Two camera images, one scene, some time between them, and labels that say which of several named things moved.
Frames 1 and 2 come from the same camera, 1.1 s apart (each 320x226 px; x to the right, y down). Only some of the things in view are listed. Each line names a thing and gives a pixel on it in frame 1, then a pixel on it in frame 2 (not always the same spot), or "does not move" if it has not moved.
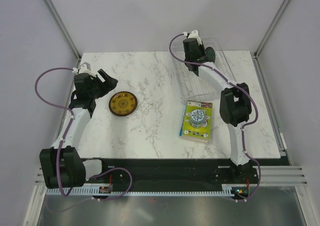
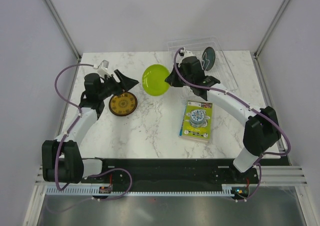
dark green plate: (210, 54) does not move
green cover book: (197, 121) does not move
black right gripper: (202, 47) to (173, 81)
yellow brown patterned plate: (123, 103) does not move
